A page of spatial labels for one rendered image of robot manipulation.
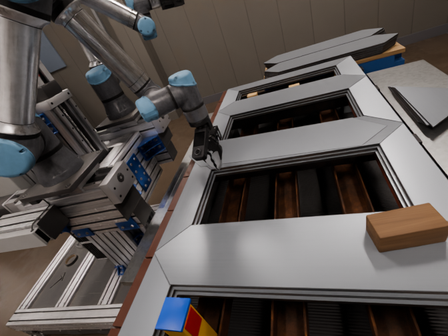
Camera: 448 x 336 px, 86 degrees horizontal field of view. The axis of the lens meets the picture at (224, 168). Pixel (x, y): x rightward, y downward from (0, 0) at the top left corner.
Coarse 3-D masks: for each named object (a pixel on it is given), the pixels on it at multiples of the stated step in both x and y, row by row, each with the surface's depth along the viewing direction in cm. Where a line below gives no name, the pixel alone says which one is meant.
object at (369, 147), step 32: (320, 96) 111; (352, 96) 102; (384, 128) 78; (256, 160) 87; (288, 160) 83; (320, 160) 79; (384, 160) 68; (192, 224) 73; (192, 288) 57; (224, 288) 55; (256, 288) 52; (288, 288) 49
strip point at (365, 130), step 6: (354, 120) 86; (360, 120) 85; (360, 126) 83; (366, 126) 82; (372, 126) 80; (378, 126) 79; (384, 126) 78; (360, 132) 80; (366, 132) 79; (372, 132) 78; (378, 132) 77; (360, 138) 78; (366, 138) 77
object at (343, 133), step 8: (336, 120) 90; (344, 120) 89; (336, 128) 86; (344, 128) 85; (352, 128) 83; (336, 136) 83; (344, 136) 81; (352, 136) 80; (336, 144) 79; (344, 144) 78; (352, 144) 77; (360, 144) 76
